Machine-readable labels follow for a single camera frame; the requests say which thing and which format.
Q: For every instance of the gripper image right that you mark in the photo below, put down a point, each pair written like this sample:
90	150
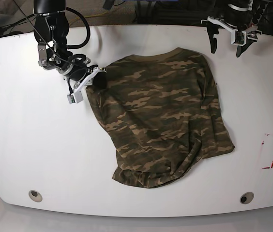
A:
241	25

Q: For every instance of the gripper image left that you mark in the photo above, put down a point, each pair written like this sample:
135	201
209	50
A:
79	67

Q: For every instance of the camouflage T-shirt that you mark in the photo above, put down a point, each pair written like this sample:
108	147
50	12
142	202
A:
162	114

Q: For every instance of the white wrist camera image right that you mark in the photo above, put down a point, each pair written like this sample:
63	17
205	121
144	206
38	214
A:
239	37

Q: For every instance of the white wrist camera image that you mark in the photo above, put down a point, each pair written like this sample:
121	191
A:
86	80
239	37

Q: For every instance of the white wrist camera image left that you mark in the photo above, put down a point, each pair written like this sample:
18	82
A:
86	80

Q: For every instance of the left table cable grommet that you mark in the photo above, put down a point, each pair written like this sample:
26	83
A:
35	196

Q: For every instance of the table cable grommet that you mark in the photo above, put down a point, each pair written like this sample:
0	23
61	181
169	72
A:
247	198
35	196

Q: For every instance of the right table cable grommet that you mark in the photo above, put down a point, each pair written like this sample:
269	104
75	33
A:
247	198

